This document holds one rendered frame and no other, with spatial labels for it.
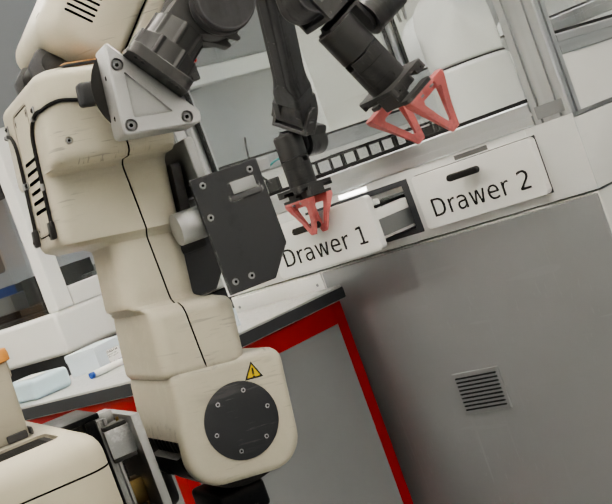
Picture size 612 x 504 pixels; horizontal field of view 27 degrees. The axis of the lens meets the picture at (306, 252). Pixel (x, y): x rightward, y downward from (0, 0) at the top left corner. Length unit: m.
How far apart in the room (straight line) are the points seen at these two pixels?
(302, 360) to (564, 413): 0.54
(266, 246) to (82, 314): 1.48
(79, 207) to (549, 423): 1.21
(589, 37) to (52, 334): 1.45
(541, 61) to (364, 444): 0.90
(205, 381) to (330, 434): 0.99
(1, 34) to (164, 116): 1.70
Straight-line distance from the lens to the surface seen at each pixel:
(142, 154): 1.66
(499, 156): 2.39
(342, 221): 2.49
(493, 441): 2.63
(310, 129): 2.47
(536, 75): 2.34
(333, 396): 2.64
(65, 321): 3.08
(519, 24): 2.35
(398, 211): 2.53
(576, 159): 2.34
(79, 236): 1.65
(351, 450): 2.66
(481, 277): 2.51
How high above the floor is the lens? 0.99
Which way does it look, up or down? 3 degrees down
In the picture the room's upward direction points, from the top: 20 degrees counter-clockwise
